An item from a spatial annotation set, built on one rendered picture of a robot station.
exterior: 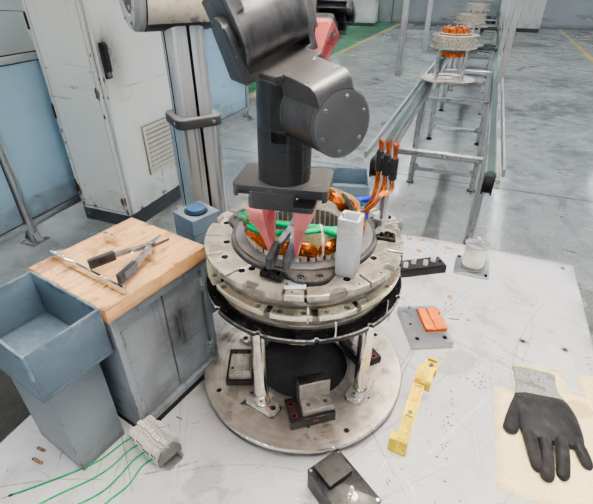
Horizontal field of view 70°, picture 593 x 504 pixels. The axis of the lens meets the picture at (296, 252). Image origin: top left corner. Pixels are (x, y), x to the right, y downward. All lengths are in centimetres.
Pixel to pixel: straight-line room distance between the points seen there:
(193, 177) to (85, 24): 178
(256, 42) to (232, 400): 62
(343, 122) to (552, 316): 89
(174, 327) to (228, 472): 25
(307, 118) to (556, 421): 71
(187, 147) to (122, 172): 190
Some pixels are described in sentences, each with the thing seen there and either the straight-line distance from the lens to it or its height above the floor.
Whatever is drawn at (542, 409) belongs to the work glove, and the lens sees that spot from 92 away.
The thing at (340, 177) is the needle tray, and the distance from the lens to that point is 105.
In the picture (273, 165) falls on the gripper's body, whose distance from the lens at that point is 44.
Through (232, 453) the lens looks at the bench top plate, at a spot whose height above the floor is 78.
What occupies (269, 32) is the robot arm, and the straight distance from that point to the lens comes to 40.
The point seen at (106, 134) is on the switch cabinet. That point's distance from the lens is 287.
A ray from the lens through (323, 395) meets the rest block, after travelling 78.
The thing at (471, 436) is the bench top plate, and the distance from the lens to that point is 86.
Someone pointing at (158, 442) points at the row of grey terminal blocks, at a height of 82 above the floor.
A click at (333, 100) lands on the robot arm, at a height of 137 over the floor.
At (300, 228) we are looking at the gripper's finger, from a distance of 47.
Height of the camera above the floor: 145
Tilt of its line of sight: 33 degrees down
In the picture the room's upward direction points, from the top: straight up
